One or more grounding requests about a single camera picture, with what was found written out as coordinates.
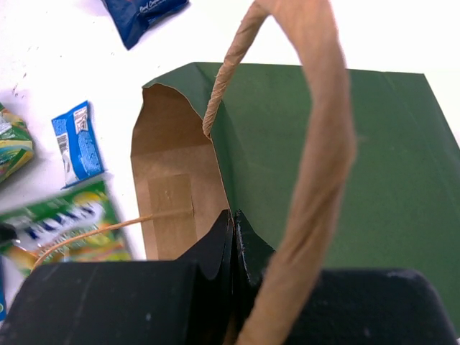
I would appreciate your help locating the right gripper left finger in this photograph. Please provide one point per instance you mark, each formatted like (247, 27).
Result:
(181, 301)

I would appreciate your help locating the blue M&M's packet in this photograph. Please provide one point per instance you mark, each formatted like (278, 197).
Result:
(2, 294)

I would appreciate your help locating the green snack packet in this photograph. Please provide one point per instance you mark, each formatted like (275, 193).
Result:
(16, 143)

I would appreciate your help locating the green paper bag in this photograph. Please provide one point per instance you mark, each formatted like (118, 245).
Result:
(336, 182)

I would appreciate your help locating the dark blue snack packet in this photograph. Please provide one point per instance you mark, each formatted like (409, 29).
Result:
(133, 18)

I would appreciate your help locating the green yellow candy packet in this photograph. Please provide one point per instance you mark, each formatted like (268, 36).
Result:
(43, 228)

